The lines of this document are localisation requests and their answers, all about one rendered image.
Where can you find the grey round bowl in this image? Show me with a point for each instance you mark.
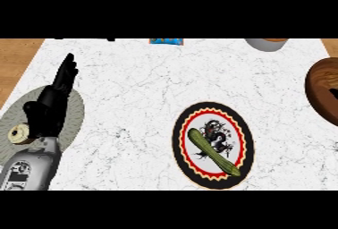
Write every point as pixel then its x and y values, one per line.
pixel 266 45

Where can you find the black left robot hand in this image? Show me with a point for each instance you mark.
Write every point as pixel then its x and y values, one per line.
pixel 51 101

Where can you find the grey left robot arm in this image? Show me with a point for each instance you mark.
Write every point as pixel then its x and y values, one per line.
pixel 31 167

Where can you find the blue printed box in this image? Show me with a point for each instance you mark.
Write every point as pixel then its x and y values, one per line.
pixel 166 41

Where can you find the grey round placemat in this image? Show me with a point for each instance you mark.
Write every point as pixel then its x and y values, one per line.
pixel 73 116

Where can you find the pale round pastry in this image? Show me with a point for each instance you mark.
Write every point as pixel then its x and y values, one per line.
pixel 20 134

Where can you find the black red dragon plate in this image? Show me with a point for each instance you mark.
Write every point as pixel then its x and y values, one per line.
pixel 213 119

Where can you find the brown wooden bowl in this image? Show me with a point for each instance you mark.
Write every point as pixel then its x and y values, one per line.
pixel 319 89

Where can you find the green cucumber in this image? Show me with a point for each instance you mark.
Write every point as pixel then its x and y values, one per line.
pixel 213 152

